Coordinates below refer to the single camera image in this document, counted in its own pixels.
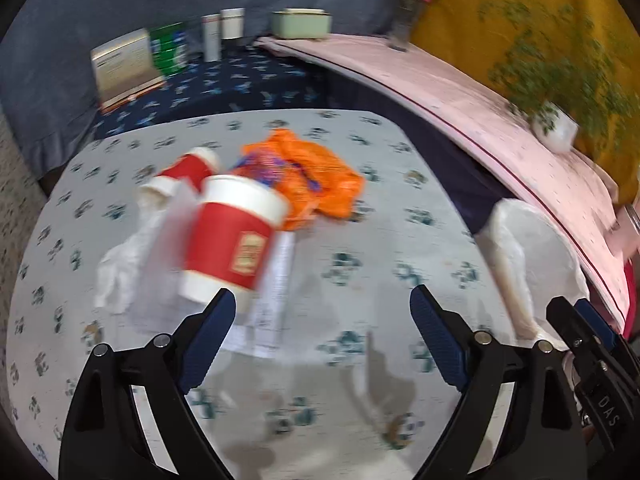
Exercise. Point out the white tall bottle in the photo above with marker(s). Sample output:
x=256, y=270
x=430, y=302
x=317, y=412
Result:
x=211, y=37

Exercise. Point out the white tissue paper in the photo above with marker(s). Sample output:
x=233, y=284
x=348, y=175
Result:
x=137, y=281

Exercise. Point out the red paper cup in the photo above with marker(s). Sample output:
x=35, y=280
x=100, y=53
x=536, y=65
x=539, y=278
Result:
x=192, y=168
x=231, y=239

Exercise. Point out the panda print tablecloth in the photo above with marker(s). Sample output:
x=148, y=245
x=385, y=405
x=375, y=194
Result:
x=319, y=226

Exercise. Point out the green carton box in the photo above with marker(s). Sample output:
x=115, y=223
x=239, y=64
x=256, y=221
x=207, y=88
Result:
x=169, y=49

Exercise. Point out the green leafy plant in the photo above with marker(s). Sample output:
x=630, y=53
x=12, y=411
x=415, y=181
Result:
x=555, y=56

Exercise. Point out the navy print cloth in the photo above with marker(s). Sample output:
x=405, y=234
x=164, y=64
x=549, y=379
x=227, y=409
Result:
x=252, y=79

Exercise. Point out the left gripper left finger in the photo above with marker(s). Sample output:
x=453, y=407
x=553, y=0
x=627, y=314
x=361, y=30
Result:
x=103, y=436

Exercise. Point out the beige book box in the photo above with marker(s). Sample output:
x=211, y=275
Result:
x=123, y=69

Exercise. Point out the blue sofa cover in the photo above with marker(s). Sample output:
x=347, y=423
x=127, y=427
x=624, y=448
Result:
x=48, y=92

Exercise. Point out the white plant pot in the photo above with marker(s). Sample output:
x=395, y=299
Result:
x=554, y=129

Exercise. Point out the orange plastic wrapper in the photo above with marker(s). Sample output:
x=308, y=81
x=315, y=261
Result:
x=311, y=177

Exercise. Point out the green tin box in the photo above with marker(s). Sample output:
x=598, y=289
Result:
x=292, y=24

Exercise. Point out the yellow curtain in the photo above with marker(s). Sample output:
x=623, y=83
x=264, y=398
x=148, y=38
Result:
x=450, y=30

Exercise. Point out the white paper receipt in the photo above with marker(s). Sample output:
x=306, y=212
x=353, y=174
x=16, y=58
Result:
x=258, y=332

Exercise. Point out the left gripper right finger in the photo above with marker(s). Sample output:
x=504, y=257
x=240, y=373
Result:
x=541, y=438

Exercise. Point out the white jar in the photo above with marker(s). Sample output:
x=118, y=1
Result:
x=232, y=24

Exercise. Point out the trash bin with white bag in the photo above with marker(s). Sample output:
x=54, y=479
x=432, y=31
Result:
x=531, y=262

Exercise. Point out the pink tablecloth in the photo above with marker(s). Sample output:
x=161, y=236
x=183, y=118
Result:
x=565, y=187

